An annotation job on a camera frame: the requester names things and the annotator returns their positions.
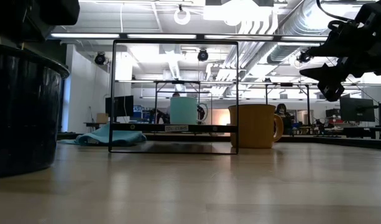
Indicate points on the blue cloth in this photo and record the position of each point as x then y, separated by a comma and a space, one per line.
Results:
115, 137

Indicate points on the black monitor on arm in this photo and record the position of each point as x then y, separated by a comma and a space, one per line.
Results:
355, 109

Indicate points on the round black ceiling lamp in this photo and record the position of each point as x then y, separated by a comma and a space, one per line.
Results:
203, 55
303, 57
100, 58

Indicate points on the black computer monitor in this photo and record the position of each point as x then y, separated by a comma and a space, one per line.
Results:
122, 105

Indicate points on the black mug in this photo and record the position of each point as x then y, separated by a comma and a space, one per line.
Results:
22, 109

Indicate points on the cardboard box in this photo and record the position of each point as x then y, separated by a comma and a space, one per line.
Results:
102, 118

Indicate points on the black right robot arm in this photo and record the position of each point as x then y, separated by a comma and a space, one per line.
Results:
375, 12

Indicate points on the person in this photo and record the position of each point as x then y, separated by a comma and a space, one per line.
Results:
283, 116
176, 94

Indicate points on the yellow mug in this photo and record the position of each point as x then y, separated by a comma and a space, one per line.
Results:
255, 127

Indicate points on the mint green mug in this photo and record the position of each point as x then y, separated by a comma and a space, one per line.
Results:
183, 110

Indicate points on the silver ventilation duct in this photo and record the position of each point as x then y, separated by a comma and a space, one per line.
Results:
302, 18

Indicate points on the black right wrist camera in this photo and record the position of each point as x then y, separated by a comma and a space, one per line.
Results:
345, 32

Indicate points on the black metal workstation frame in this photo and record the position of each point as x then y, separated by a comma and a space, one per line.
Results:
308, 102
156, 93

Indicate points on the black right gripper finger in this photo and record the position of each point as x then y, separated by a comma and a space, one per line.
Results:
328, 84
330, 50

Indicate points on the black aluminium table frame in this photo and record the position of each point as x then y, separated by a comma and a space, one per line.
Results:
333, 140

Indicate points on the ceiling strip light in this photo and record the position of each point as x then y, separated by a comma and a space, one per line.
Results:
236, 37
302, 38
162, 36
84, 35

